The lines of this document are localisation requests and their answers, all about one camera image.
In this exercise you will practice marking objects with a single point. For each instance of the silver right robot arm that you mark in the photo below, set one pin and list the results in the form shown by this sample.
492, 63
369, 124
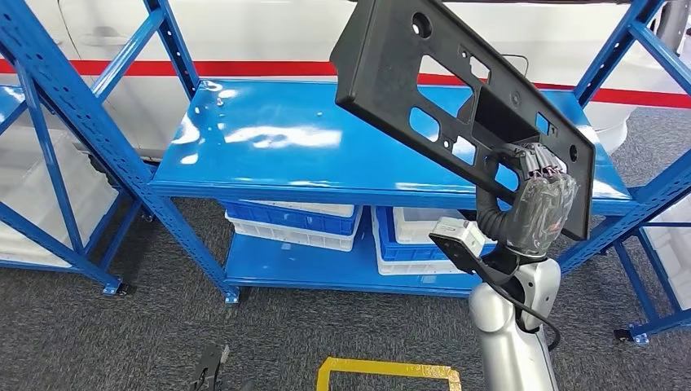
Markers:
502, 345

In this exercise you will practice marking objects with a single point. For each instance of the red barrier belt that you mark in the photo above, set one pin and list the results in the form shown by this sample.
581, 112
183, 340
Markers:
243, 68

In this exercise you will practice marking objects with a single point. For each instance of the black plastic bracket part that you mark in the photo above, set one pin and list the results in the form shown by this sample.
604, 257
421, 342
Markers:
378, 70

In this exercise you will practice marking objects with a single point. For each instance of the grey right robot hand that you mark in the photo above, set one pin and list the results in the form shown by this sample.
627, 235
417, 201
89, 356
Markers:
540, 216

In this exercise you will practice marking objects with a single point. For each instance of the blue plastic crate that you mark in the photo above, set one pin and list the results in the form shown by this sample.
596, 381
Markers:
286, 218
399, 251

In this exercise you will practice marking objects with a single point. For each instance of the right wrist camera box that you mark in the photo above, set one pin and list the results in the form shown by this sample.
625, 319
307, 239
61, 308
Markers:
459, 235

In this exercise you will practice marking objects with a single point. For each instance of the white plastic crate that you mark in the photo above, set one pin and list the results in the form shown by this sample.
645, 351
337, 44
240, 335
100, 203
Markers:
324, 209
415, 229
410, 268
86, 199
27, 253
675, 253
286, 237

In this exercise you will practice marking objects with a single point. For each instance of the yellow floor tape square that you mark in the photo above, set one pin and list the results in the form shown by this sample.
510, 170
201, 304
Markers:
378, 368

